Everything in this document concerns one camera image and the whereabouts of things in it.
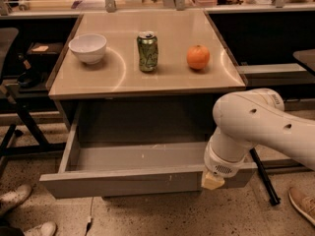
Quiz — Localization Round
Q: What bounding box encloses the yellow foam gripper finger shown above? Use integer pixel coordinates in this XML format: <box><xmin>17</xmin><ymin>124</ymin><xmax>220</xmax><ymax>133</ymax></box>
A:
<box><xmin>201</xmin><ymin>171</ymin><xmax>224</xmax><ymax>190</ymax></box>

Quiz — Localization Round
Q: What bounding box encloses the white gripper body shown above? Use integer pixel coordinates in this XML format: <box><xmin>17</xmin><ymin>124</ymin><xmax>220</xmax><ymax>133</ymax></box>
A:
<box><xmin>204</xmin><ymin>144</ymin><xmax>244</xmax><ymax>178</ymax></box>

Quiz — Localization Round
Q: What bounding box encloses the grey top drawer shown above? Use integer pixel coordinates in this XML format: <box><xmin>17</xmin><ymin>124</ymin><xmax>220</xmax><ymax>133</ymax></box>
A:
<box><xmin>39</xmin><ymin>101</ymin><xmax>258</xmax><ymax>200</ymax></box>

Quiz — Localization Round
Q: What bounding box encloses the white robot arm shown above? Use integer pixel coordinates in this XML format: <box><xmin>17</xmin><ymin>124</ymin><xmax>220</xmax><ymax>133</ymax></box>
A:
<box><xmin>201</xmin><ymin>88</ymin><xmax>315</xmax><ymax>190</ymax></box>

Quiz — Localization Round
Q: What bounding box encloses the grey drawer cabinet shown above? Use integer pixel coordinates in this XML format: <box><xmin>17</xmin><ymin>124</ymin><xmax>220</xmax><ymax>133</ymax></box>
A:
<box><xmin>45</xmin><ymin>9</ymin><xmax>249</xmax><ymax>200</ymax></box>

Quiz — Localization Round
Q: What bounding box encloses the black floor bar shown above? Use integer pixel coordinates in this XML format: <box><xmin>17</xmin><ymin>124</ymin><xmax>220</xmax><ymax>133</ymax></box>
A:
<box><xmin>250</xmin><ymin>148</ymin><xmax>281</xmax><ymax>206</ymax></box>

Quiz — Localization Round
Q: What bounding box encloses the tan shoe right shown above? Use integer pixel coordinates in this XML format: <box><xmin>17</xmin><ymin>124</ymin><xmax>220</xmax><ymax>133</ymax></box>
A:
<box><xmin>288</xmin><ymin>187</ymin><xmax>315</xmax><ymax>226</ymax></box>

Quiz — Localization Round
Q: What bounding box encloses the orange fruit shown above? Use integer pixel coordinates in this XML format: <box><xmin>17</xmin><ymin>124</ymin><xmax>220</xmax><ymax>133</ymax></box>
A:
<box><xmin>186</xmin><ymin>45</ymin><xmax>210</xmax><ymax>70</ymax></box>

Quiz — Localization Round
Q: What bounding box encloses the dark side table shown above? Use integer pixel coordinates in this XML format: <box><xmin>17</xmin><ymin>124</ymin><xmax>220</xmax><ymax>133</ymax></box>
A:
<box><xmin>293</xmin><ymin>49</ymin><xmax>315</xmax><ymax>76</ymax></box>

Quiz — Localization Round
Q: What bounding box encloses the green soda can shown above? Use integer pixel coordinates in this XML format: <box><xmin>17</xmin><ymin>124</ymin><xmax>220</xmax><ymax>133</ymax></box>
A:
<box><xmin>137</xmin><ymin>31</ymin><xmax>158</xmax><ymax>72</ymax></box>

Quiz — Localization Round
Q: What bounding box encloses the white shoe lower left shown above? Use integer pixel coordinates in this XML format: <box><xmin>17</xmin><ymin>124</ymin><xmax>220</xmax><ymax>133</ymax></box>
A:
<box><xmin>24</xmin><ymin>221</ymin><xmax>57</xmax><ymax>236</ymax></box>

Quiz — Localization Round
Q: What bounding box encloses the white shoe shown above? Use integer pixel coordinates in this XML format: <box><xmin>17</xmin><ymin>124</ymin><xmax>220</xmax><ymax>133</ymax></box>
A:
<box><xmin>0</xmin><ymin>184</ymin><xmax>32</xmax><ymax>216</ymax></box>
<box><xmin>24</xmin><ymin>221</ymin><xmax>57</xmax><ymax>236</ymax></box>

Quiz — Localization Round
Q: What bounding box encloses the white bowl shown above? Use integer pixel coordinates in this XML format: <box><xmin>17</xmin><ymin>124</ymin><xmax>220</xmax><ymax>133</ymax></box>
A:
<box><xmin>68</xmin><ymin>33</ymin><xmax>107</xmax><ymax>64</ymax></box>

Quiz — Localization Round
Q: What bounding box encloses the white shoe upper left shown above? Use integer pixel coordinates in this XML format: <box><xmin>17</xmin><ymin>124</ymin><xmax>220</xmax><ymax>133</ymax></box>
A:
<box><xmin>0</xmin><ymin>184</ymin><xmax>32</xmax><ymax>216</ymax></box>

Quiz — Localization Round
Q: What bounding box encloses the white floor cable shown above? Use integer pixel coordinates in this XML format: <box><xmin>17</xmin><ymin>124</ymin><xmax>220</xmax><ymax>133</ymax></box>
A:
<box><xmin>83</xmin><ymin>197</ymin><xmax>95</xmax><ymax>236</ymax></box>

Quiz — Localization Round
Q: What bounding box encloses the black stand frame left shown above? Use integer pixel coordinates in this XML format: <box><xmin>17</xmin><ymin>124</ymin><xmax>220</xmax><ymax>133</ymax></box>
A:
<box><xmin>0</xmin><ymin>82</ymin><xmax>67</xmax><ymax>179</ymax></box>

